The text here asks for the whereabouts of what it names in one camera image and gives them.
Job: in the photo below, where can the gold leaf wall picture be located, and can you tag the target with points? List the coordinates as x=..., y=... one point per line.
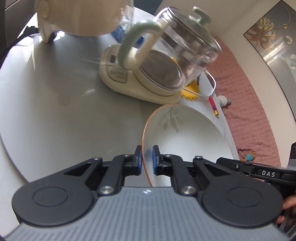
x=273, y=37

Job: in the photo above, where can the small orange blue toy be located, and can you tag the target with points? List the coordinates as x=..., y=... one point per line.
x=248, y=157

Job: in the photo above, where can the pink bed blanket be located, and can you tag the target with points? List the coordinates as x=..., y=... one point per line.
x=245, y=115

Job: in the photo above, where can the yellow sunflower silicone mat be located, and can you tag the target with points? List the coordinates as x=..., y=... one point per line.
x=189, y=91

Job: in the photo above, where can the white duck plush toy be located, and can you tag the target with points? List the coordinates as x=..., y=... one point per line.
x=223, y=101

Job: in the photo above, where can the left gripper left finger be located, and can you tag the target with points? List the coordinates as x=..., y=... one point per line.
x=114, y=172

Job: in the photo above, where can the person's right hand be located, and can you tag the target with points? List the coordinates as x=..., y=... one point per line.
x=288, y=203

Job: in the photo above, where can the cream bear-ear appliance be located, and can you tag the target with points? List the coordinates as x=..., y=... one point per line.
x=78, y=17

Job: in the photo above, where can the glass electric kettle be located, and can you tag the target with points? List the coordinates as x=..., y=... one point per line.
x=171, y=50

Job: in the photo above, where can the cream kettle base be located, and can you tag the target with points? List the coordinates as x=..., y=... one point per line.
x=125, y=82

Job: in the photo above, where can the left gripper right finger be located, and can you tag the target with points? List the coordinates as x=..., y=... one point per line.
x=174, y=167

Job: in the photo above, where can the round grey lazy susan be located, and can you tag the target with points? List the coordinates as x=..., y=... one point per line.
x=56, y=112

